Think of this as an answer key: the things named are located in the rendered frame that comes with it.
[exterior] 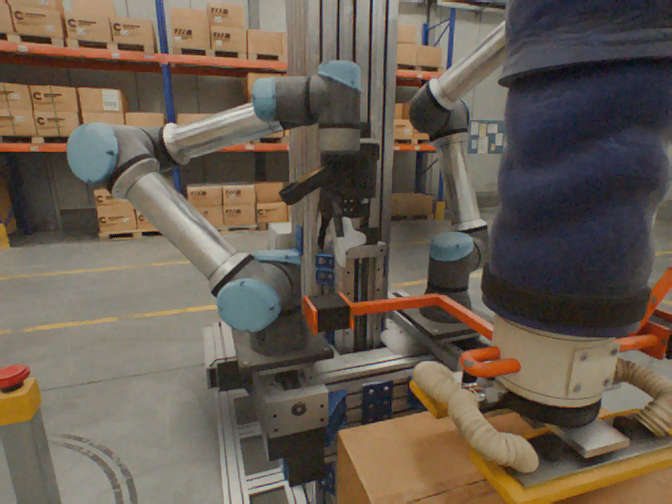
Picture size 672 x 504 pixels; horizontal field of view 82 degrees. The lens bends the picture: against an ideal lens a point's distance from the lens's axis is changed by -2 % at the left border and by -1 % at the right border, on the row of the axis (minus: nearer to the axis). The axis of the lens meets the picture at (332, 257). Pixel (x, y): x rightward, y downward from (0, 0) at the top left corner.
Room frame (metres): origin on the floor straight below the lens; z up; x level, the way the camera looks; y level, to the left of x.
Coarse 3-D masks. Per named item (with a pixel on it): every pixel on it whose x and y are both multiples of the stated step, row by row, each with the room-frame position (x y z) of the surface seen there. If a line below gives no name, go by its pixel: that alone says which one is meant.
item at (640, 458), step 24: (552, 432) 0.52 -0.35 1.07; (624, 432) 0.50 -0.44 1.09; (648, 432) 0.52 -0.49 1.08; (480, 456) 0.47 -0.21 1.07; (552, 456) 0.45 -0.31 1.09; (576, 456) 0.46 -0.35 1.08; (600, 456) 0.46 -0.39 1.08; (624, 456) 0.47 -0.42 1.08; (648, 456) 0.47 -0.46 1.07; (504, 480) 0.43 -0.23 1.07; (528, 480) 0.42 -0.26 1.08; (552, 480) 0.43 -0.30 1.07; (576, 480) 0.43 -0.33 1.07; (600, 480) 0.43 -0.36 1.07; (624, 480) 0.45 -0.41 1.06
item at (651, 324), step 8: (656, 312) 0.69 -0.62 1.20; (664, 312) 0.68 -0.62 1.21; (648, 320) 0.66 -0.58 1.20; (656, 320) 0.66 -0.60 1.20; (664, 320) 0.66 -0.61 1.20; (640, 328) 0.64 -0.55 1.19; (648, 328) 0.63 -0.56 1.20; (656, 328) 0.62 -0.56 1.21; (664, 328) 0.61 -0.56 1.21; (656, 336) 0.61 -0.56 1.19; (664, 336) 0.60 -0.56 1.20; (656, 344) 0.61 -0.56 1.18; (664, 344) 0.60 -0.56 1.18; (648, 352) 0.62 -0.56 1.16; (656, 352) 0.61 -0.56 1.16; (664, 352) 0.60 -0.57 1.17
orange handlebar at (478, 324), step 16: (368, 304) 0.76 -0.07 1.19; (384, 304) 0.77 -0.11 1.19; (400, 304) 0.78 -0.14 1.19; (416, 304) 0.79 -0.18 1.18; (432, 304) 0.80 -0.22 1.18; (448, 304) 0.76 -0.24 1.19; (464, 320) 0.71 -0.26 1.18; (480, 320) 0.68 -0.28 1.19; (640, 336) 0.61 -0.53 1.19; (480, 352) 0.56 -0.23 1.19; (496, 352) 0.56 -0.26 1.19; (464, 368) 0.53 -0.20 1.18; (480, 368) 0.51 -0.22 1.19; (496, 368) 0.52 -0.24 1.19; (512, 368) 0.52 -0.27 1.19
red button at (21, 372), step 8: (0, 368) 0.76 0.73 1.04; (8, 368) 0.76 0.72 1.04; (16, 368) 0.76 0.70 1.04; (24, 368) 0.76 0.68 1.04; (0, 376) 0.73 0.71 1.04; (8, 376) 0.73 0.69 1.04; (16, 376) 0.74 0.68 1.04; (24, 376) 0.75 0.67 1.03; (0, 384) 0.72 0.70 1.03; (8, 384) 0.72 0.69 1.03; (16, 384) 0.74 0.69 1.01
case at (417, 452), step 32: (416, 416) 0.73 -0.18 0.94; (512, 416) 0.73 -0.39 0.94; (352, 448) 0.63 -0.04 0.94; (384, 448) 0.63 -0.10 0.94; (416, 448) 0.63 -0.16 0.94; (448, 448) 0.63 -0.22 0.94; (352, 480) 0.59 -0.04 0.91; (384, 480) 0.55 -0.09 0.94; (416, 480) 0.55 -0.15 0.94; (448, 480) 0.55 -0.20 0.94; (480, 480) 0.55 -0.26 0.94; (640, 480) 0.56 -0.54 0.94
